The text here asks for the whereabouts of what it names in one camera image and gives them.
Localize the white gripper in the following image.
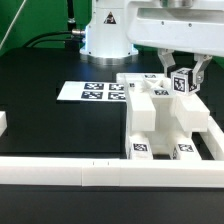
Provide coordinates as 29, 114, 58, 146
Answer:
125, 0, 224, 84

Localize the white tagged cube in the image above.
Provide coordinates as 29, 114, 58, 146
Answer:
171, 68, 200, 95

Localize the white chair back frame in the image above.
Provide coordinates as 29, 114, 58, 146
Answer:
116, 73, 210, 132

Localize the white chair seat part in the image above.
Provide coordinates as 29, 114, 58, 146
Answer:
150, 89, 175, 154

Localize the white U-shaped fence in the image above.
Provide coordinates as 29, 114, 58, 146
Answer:
0, 119, 224, 188

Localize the black cable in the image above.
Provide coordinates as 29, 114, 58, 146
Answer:
24, 29, 87, 48

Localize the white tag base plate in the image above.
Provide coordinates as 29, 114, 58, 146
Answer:
57, 81, 125, 102

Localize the white cord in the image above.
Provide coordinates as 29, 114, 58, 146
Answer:
0, 0, 28, 51

